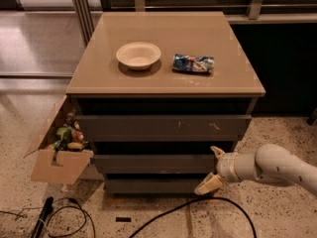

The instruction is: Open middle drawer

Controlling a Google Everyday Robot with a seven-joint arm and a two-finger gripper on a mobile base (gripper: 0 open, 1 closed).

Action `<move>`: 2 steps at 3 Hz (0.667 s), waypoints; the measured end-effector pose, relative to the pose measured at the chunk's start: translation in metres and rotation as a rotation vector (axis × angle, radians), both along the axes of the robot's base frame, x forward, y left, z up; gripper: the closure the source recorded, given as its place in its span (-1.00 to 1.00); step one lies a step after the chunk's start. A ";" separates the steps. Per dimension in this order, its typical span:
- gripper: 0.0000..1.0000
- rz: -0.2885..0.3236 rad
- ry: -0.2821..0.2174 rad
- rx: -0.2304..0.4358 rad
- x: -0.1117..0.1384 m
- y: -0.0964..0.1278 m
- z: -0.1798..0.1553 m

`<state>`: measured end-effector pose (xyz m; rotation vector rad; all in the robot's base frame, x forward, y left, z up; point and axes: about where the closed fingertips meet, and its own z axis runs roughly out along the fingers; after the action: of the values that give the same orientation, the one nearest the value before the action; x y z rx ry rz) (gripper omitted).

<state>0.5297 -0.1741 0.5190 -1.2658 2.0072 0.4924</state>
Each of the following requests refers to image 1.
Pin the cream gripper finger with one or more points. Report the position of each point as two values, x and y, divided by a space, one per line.
209 184
219 153

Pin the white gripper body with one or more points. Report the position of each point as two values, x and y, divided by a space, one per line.
226 167

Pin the grey drawer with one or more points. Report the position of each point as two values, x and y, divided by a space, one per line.
154 164
138 186
163 128

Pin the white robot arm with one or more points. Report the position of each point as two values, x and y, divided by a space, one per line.
269 164

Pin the grey bottom drawer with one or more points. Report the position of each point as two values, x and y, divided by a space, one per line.
138 186

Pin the grey drawer cabinet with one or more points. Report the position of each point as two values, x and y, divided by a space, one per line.
103 86

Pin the grey top drawer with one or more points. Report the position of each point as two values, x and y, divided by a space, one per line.
163 128

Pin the blue crumpled snack bag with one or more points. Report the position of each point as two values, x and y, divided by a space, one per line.
192 64

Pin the white paper bowl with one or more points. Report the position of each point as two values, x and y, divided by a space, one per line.
138 55

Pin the red toy item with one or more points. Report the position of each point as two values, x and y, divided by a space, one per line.
77 136

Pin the yellow toy banana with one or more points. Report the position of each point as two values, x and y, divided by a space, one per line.
75 146

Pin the cardboard box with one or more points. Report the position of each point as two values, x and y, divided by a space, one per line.
55 163

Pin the green toy item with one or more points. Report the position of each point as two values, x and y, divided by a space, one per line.
64 133

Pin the black stick tool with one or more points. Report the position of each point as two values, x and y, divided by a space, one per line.
46 211

